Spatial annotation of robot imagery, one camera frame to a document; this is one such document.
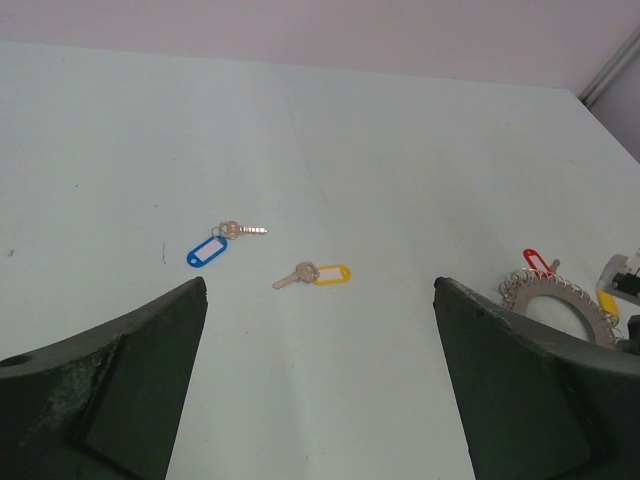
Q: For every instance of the blue tag key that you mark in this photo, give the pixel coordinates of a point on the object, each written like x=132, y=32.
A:
x=217, y=243

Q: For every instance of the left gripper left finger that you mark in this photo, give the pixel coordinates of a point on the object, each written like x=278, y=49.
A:
x=105, y=403

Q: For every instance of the right aluminium frame post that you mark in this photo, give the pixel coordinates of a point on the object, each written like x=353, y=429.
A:
x=614, y=67

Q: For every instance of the red tag key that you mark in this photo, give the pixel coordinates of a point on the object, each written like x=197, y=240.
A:
x=539, y=265

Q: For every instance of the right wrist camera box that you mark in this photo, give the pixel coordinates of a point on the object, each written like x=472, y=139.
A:
x=620, y=278

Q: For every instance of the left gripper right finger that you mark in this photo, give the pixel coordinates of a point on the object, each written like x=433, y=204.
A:
x=534, y=402

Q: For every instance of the yellow tag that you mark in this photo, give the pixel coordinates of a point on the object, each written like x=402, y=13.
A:
x=608, y=303

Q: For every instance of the yellow tag key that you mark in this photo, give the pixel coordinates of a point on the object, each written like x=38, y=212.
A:
x=308, y=273

